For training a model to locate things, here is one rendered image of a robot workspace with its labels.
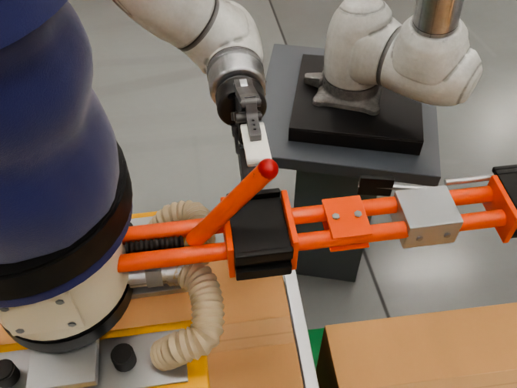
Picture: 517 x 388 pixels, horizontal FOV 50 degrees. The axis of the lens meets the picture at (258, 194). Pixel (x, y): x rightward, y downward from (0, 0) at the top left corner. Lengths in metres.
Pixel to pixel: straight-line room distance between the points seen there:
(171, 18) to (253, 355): 0.54
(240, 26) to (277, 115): 0.70
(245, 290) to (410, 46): 0.68
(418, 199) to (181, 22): 0.42
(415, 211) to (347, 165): 0.75
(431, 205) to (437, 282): 1.49
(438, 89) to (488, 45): 2.01
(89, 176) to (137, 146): 2.09
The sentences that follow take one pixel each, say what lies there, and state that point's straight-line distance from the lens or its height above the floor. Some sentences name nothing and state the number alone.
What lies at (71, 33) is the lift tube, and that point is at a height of 1.55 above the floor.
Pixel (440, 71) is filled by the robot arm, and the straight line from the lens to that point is 1.36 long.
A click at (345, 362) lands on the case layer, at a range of 1.39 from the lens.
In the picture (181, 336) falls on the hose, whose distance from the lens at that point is 0.69.
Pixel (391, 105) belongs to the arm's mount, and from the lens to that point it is 1.58.
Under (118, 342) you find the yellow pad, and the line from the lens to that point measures 0.75.
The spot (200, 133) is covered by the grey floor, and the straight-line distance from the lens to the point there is 2.62.
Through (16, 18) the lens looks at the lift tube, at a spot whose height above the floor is 1.61.
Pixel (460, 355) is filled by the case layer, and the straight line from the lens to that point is 1.46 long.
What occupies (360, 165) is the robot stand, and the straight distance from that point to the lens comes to 1.47.
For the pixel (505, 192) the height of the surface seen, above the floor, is 1.27.
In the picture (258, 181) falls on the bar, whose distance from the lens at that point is 0.60.
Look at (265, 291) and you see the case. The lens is 0.99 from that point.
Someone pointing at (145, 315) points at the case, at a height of 0.95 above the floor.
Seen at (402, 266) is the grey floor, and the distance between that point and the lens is 2.21.
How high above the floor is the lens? 1.80
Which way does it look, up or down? 50 degrees down
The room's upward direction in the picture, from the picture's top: straight up
